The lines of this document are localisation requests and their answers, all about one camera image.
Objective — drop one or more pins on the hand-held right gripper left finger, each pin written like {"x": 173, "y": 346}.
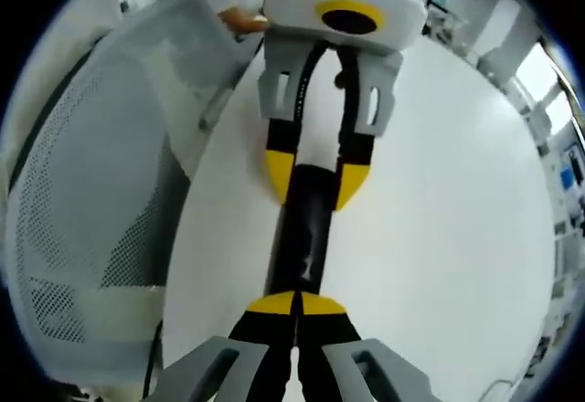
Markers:
{"x": 260, "y": 356}

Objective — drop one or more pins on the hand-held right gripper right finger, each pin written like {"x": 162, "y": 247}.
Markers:
{"x": 333, "y": 356}

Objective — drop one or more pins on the black remote control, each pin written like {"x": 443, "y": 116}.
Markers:
{"x": 301, "y": 237}

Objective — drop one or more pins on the person's left hand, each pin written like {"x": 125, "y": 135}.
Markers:
{"x": 244, "y": 19}

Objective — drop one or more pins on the white mesh office chair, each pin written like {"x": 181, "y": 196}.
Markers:
{"x": 91, "y": 169}

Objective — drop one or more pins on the white equipment cabinets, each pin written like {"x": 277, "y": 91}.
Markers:
{"x": 569, "y": 201}

